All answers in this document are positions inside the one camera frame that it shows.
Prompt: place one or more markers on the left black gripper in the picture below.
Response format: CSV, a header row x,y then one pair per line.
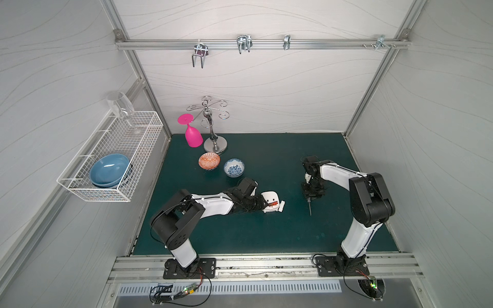
x,y
259,202

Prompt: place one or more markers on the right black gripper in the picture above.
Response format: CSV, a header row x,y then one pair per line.
x,y
309,194

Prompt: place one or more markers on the clear handle screwdriver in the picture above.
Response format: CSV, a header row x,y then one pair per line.
x,y
309,206

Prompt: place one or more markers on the white alarm clock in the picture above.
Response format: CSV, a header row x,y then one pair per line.
x,y
268,197

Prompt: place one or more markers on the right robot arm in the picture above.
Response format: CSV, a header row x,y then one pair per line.
x,y
370,204

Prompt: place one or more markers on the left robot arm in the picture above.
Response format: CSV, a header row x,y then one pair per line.
x,y
176,220

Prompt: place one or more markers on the blue white patterned bowl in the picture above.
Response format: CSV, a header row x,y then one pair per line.
x,y
234,168

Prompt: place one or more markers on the green table mat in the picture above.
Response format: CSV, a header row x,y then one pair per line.
x,y
274,162

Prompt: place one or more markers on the red patterned bowl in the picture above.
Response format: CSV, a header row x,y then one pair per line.
x,y
209,161

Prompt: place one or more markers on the silver cup holder stand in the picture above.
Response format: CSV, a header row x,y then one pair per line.
x,y
215,143

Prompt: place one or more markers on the pink plastic goblet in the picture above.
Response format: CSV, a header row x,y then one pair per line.
x,y
193,136

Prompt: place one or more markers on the blue plate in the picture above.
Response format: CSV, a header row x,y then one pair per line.
x,y
109,171

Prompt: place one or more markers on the ventilation grille strip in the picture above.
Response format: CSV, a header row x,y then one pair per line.
x,y
237,287

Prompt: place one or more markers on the small metal hook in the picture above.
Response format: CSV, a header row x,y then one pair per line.
x,y
286,42

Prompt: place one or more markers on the clear wine glass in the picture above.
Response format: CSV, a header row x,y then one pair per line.
x,y
123,109

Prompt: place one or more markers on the metal double hook left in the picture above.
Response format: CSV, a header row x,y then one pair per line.
x,y
201,51

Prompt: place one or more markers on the metal double hook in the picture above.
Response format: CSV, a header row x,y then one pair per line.
x,y
201,51
244,43

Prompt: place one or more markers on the metal hook right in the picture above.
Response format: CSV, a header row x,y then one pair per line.
x,y
380,44

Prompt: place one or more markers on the metal double hook middle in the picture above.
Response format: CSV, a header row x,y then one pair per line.
x,y
244,43

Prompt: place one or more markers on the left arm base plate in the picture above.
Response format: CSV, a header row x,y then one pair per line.
x,y
201,267

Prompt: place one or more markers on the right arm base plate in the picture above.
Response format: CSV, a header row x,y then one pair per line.
x,y
340,266

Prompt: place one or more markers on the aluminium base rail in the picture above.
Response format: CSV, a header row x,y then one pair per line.
x,y
258,267

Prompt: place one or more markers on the white wire basket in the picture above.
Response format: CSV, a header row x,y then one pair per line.
x,y
113,135

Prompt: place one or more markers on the aluminium top rail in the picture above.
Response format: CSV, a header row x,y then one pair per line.
x,y
275,44

